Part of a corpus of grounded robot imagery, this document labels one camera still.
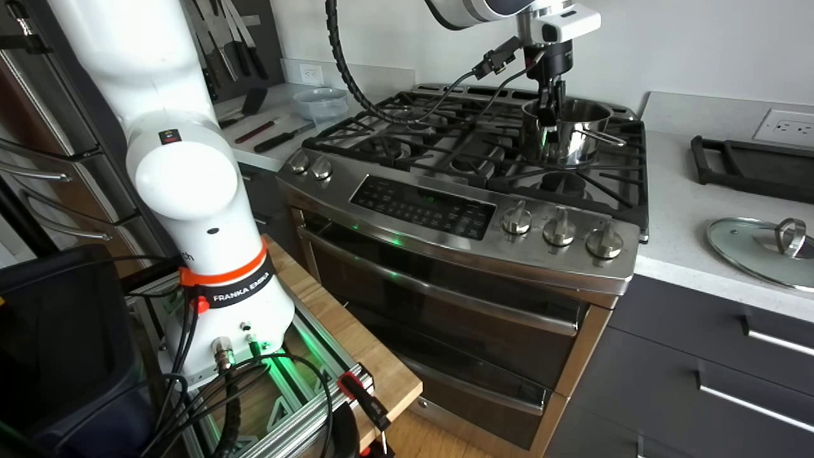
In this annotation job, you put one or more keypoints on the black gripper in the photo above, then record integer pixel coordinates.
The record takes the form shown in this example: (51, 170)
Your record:
(552, 61)

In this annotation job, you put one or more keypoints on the black stove control panel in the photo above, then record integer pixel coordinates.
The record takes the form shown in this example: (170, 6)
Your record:
(423, 206)

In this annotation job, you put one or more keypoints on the black cast iron hob grate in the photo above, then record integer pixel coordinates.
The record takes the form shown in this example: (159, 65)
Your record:
(442, 144)

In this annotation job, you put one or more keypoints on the black grate tray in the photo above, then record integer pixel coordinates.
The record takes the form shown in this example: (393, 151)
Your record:
(764, 168)

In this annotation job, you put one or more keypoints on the wooden table board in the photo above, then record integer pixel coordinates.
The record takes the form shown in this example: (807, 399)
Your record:
(358, 340)

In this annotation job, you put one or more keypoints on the dark thin knife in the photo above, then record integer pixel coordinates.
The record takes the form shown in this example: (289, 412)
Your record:
(256, 130)

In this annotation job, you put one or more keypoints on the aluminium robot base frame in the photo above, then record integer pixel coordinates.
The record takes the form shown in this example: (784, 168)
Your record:
(289, 415)

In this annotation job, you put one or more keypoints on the dark grey drawer cabinet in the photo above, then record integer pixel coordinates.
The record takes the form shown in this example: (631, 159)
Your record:
(663, 382)

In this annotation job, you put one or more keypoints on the black box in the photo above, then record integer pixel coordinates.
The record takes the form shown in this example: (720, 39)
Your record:
(60, 356)

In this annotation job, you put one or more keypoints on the glass pot lid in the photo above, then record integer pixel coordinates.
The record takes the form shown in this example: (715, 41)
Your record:
(752, 249)

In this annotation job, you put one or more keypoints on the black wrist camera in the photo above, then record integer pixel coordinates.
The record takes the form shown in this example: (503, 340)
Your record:
(499, 60)

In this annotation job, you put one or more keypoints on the black knife board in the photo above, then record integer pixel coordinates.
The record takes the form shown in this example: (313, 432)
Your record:
(246, 41)

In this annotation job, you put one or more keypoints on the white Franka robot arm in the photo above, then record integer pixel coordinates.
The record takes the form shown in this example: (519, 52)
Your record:
(186, 178)

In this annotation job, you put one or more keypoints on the red and black clamp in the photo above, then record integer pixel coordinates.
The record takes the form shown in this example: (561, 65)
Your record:
(365, 398)

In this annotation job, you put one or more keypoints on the silver pot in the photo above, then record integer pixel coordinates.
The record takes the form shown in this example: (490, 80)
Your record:
(582, 140)

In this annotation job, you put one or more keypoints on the clear plastic container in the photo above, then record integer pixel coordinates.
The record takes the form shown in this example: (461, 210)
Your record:
(321, 102)

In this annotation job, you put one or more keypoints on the silver stove knob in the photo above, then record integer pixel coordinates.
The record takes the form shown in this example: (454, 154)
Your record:
(561, 230)
(517, 220)
(299, 163)
(603, 245)
(321, 170)

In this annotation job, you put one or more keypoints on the stainless steel gas stove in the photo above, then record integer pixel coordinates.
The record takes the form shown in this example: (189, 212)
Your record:
(442, 282)

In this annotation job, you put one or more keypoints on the white wall outlet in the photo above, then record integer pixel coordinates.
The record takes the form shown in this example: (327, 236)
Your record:
(784, 127)

